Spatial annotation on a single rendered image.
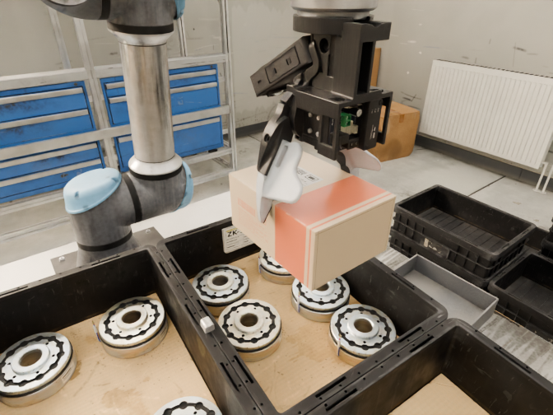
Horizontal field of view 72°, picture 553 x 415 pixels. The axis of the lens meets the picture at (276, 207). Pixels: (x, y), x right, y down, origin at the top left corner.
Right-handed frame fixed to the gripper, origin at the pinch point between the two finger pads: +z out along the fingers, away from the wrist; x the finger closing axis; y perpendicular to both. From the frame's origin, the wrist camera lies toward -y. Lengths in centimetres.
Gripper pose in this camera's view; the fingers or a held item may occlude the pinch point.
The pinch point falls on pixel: (307, 200)
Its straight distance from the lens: 45.4
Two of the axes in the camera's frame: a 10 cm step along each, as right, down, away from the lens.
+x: 8.0, -3.1, 5.1
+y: 6.0, 4.2, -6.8
